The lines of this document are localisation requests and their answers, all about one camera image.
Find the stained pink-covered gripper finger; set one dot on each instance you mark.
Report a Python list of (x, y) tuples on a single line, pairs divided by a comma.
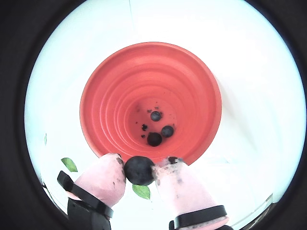
[(184, 191)]

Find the red collapsible silicone cup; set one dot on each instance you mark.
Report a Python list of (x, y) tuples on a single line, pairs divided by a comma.
[(120, 83)]

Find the pink-covered black gripper finger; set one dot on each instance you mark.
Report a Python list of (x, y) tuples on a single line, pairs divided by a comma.
[(100, 182)]

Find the small green leaf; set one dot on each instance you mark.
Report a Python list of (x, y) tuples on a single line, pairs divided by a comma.
[(45, 139), (142, 192)]

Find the small dark blueberry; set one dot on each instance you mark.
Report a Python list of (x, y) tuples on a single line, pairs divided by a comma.
[(139, 170)]

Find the large green leaf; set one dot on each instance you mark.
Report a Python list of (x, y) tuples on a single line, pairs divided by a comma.
[(69, 164)]

